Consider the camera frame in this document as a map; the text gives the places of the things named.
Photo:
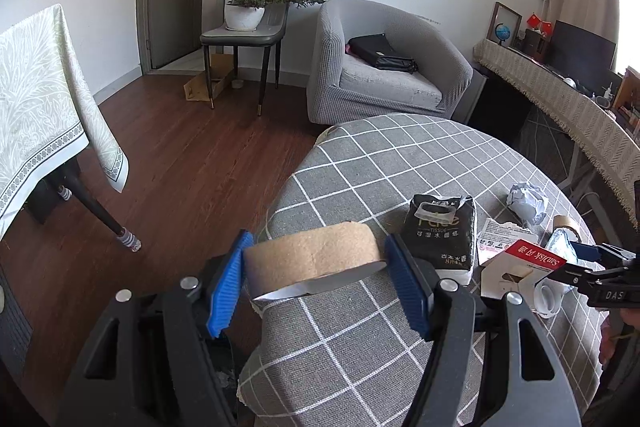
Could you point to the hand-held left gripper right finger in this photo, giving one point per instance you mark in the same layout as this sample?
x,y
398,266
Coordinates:
x,y
407,287

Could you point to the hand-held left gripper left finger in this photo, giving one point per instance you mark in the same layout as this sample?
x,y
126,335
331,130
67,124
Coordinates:
x,y
227,287

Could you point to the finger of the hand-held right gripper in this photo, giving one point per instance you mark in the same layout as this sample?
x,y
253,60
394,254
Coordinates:
x,y
575,276
585,251

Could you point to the clear tape roll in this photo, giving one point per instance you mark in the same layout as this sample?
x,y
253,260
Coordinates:
x,y
540,302

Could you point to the white paper ball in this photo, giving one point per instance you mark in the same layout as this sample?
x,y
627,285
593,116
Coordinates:
x,y
527,204

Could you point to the wide brown tape roll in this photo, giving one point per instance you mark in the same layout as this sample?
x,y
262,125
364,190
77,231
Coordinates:
x,y
310,252

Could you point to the clear plastic bag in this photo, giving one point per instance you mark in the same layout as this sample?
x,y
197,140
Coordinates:
x,y
560,247

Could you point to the small brown tape roll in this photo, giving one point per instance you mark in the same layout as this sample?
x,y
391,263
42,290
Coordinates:
x,y
564,223

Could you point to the black tissue pack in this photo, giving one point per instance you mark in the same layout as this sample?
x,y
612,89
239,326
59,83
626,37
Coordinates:
x,y
440,237

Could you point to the red and white card package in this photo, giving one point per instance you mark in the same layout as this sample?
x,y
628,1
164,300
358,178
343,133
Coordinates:
x,y
500,277

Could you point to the white printed leaflet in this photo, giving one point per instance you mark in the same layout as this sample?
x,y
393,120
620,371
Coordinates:
x,y
492,239

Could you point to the grey checked tablecloth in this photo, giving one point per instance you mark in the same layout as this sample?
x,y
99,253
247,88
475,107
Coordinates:
x,y
400,167

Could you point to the beige fringed desk cloth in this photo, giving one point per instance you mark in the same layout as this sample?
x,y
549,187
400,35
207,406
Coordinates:
x,y
575,107

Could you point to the black table leg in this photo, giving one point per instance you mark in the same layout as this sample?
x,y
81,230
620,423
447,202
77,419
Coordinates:
x,y
95,207

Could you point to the black computer monitor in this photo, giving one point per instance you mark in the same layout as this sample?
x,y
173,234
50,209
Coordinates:
x,y
580,52

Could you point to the dark storage box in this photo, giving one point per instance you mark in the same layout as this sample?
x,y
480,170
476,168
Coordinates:
x,y
45,202

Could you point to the flat cardboard box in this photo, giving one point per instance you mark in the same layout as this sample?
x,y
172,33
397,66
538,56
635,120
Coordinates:
x,y
200,87

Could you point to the brown desk box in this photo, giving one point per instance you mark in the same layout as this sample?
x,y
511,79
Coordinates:
x,y
532,44

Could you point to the small red desk flags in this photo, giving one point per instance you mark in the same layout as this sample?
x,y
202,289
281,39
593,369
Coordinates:
x,y
542,27

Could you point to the small desk globe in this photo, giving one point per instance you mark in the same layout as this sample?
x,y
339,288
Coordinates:
x,y
504,33

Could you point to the black leather bag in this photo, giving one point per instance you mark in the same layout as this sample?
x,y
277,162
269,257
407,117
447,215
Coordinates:
x,y
375,49

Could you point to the grey fabric armchair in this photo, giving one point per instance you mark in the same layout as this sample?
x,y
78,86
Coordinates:
x,y
330,57

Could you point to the grey dining chair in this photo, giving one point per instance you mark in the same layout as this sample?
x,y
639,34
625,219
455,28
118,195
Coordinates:
x,y
235,38

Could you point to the pale green patterned tablecloth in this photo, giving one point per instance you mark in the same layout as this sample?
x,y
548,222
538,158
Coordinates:
x,y
35,97

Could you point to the potted plant in white pot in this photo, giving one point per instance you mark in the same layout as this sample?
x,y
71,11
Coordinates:
x,y
244,17

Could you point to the wooden picture frame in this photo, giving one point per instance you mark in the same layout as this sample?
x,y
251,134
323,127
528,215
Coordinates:
x,y
502,14

